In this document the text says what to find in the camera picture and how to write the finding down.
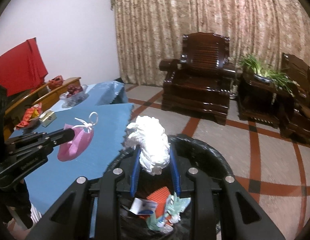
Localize dark wooden side table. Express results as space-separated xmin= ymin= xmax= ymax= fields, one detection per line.
xmin=237 ymin=73 xmax=294 ymax=128

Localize green potted plant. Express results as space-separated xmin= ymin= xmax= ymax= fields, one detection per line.
xmin=239 ymin=54 xmax=297 ymax=96

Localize white tissue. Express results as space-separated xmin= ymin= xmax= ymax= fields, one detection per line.
xmin=124 ymin=115 xmax=170 ymax=176

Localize cream tissue box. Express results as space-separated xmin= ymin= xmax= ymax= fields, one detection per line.
xmin=39 ymin=109 xmax=57 ymax=127

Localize dark red apples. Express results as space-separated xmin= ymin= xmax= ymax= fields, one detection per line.
xmin=67 ymin=84 xmax=83 ymax=98

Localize red snack packets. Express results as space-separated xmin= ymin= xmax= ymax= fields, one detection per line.
xmin=16 ymin=103 xmax=43 ymax=129

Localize pink face mask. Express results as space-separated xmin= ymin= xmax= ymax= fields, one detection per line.
xmin=57 ymin=112 xmax=99 ymax=161

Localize white blue carton box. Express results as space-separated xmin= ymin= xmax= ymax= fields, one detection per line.
xmin=130 ymin=198 xmax=158 ymax=216

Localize red cloth cover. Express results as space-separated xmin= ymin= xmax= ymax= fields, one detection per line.
xmin=0 ymin=38 xmax=48 ymax=96

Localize beige patterned curtain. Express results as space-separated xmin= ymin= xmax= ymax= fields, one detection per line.
xmin=111 ymin=0 xmax=310 ymax=85

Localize black lined trash bin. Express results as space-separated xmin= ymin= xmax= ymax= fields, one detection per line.
xmin=106 ymin=134 xmax=233 ymax=239

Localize orange foam net sleeve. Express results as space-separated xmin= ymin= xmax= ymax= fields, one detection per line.
xmin=146 ymin=186 xmax=170 ymax=218

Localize glass fruit bowl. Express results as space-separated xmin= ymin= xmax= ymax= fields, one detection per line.
xmin=60 ymin=85 xmax=89 ymax=108

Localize green rubber glove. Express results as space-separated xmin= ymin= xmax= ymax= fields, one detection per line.
xmin=146 ymin=213 xmax=160 ymax=232
xmin=165 ymin=193 xmax=191 ymax=219

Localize dark wooden armchair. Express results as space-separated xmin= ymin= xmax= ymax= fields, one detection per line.
xmin=280 ymin=53 xmax=310 ymax=145
xmin=159 ymin=32 xmax=236 ymax=125

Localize white toothpaste tube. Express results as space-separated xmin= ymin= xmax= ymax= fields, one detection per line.
xmin=155 ymin=215 xmax=180 ymax=234

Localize light blue tablecloth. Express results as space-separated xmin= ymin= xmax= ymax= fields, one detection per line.
xmin=50 ymin=81 xmax=128 ymax=112

